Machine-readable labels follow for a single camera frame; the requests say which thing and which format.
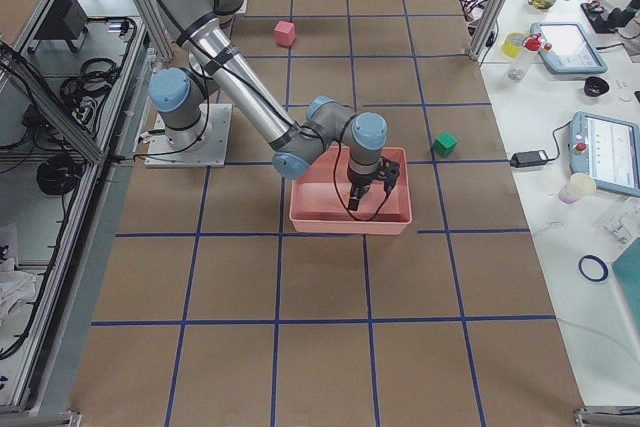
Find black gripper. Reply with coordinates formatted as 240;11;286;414
347;169;373;211

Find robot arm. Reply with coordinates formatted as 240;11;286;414
150;0;400;211

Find pink plastic bin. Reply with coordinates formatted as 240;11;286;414
289;145;412;235

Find green cube near bin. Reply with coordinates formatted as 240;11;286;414
432;131;458;157

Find pink foam cube centre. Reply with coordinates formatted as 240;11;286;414
273;21;296;47

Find black power adapter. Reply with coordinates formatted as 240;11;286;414
509;150;550;168

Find white plastic cup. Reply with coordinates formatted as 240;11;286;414
558;173;597;204

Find lower teach pendant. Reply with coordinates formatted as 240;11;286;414
568;111;639;197

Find teach pendant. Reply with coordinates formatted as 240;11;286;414
568;111;639;197
530;22;608;75

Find upper teach pendant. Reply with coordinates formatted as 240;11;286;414
530;22;608;75

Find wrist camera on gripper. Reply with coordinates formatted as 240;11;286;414
376;157;400;192

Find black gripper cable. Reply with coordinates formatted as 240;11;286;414
330;141;399;222

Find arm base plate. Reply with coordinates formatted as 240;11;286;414
144;103;232;169

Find blue tape ring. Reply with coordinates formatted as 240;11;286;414
578;254;610;284

